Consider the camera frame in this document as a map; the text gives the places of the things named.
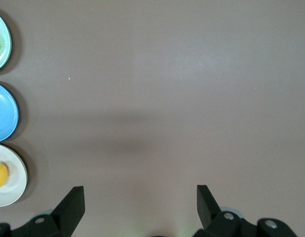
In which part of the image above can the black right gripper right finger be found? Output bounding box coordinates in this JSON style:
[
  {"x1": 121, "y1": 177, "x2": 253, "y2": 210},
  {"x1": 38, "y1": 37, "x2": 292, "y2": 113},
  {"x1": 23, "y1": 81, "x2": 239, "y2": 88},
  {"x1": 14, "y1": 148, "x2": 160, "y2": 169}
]
[{"x1": 193, "y1": 184, "x2": 299, "y2": 237}]

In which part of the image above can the brown table cover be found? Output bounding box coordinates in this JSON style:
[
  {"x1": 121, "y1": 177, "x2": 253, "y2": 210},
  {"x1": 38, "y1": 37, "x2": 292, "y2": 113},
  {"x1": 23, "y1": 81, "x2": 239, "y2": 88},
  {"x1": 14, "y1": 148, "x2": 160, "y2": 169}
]
[{"x1": 0, "y1": 0, "x2": 305, "y2": 237}]

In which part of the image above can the blue plate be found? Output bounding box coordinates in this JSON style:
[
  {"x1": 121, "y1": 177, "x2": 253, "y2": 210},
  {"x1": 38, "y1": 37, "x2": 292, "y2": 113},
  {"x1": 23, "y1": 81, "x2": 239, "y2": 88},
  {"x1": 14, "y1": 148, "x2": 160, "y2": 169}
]
[{"x1": 0, "y1": 81, "x2": 19, "y2": 143}]

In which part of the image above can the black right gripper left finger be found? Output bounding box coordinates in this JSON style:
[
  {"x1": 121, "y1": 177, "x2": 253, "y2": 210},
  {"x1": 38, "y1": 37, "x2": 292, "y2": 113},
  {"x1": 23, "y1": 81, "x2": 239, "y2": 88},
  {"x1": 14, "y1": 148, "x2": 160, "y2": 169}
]
[{"x1": 0, "y1": 186, "x2": 86, "y2": 237}]

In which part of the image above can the pale green plate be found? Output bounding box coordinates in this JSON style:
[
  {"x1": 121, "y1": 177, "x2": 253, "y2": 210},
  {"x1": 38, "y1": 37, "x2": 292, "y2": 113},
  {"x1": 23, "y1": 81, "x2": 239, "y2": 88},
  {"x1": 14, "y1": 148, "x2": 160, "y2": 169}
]
[{"x1": 0, "y1": 9, "x2": 12, "y2": 73}]

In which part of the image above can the pale beige plate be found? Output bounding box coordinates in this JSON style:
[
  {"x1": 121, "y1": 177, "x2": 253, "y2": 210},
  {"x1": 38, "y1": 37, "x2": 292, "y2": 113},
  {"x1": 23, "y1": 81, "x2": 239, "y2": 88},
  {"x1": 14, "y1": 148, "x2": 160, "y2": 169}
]
[{"x1": 0, "y1": 143, "x2": 28, "y2": 207}]

